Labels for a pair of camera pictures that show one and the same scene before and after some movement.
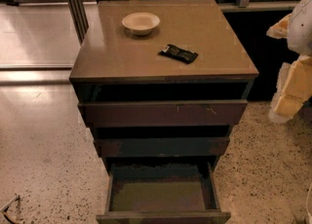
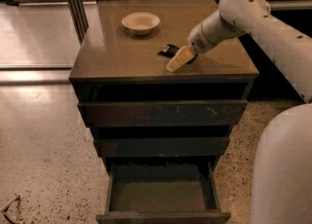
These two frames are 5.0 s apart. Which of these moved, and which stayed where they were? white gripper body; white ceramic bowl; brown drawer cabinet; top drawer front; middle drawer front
Moved: white gripper body
Stayed: brown drawer cabinet; top drawer front; middle drawer front; white ceramic bowl
